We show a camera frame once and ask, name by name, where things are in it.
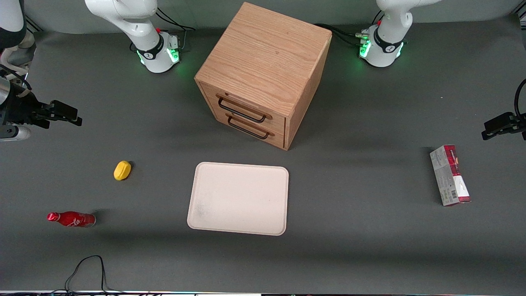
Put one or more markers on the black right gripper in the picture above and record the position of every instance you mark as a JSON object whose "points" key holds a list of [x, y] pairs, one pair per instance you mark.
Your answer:
{"points": [[20, 110]]}

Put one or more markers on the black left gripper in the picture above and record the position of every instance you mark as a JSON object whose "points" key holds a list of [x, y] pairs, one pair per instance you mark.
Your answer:
{"points": [[518, 122]]}

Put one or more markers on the red coke bottle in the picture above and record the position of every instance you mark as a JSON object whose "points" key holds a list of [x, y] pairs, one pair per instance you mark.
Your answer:
{"points": [[74, 219]]}

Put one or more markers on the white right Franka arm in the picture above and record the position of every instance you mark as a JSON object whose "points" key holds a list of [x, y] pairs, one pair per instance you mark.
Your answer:
{"points": [[123, 12]]}

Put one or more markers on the cream rectangular tray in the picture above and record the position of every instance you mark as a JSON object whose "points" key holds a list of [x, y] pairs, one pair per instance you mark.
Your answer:
{"points": [[240, 199]]}

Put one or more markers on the grey and red carton box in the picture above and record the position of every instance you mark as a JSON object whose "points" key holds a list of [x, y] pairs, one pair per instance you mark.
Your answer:
{"points": [[450, 176]]}

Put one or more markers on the yellow lemon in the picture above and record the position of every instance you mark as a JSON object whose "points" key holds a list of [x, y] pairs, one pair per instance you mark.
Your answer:
{"points": [[122, 170]]}

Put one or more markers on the wooden drawer front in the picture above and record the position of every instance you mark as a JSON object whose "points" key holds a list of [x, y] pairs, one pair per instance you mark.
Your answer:
{"points": [[254, 133], [246, 107]]}

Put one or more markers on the wooden two-drawer cabinet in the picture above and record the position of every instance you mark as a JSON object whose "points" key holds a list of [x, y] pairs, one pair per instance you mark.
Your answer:
{"points": [[263, 57]]}

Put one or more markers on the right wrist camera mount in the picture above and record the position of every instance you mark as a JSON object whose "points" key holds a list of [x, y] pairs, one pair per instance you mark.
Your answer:
{"points": [[14, 132]]}

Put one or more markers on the white pipe frame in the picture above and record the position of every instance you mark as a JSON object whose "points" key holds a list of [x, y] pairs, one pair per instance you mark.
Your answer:
{"points": [[18, 55]]}

